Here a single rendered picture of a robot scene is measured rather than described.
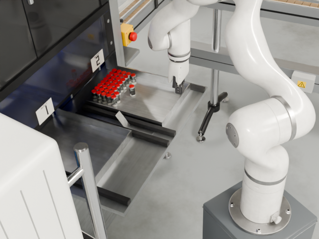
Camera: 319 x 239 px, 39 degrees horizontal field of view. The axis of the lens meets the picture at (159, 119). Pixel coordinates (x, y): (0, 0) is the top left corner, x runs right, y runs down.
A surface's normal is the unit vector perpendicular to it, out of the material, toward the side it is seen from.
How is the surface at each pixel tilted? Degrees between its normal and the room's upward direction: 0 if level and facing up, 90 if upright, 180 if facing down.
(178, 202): 0
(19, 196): 90
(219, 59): 90
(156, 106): 0
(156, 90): 0
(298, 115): 49
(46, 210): 90
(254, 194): 90
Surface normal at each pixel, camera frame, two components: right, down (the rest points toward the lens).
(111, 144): -0.05, -0.76
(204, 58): -0.44, 0.61
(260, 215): -0.15, 0.66
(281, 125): 0.29, 0.08
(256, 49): 0.12, -0.08
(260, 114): 0.06, -0.51
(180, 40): 0.24, 0.64
